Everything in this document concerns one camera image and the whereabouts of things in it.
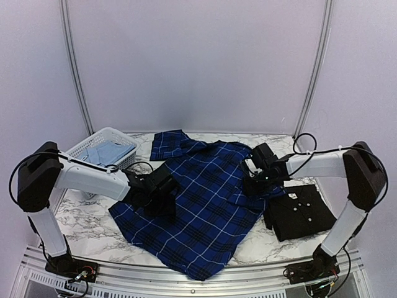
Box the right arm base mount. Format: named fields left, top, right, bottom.
left=283, top=261, right=341, bottom=284

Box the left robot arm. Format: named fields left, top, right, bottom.
left=8, top=142, right=177, bottom=276

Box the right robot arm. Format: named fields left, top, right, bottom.
left=241, top=141, right=389, bottom=278

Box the aluminium front table rail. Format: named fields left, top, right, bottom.
left=10, top=246, right=373, bottom=297

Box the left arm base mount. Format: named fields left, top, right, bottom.
left=45, top=259, right=99, bottom=282

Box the light blue shirt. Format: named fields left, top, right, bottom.
left=78, top=141, right=135, bottom=166

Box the white plastic laundry basket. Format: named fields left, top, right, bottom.
left=63, top=126, right=139, bottom=199

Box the blue plaid long sleeve shirt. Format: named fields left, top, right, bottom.
left=109, top=130, right=284, bottom=281

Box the folded black shirt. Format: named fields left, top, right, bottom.
left=264, top=184, right=336, bottom=242

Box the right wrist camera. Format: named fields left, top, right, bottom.
left=244, top=158, right=262, bottom=178

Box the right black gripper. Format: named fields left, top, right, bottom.
left=242, top=169, right=278, bottom=197

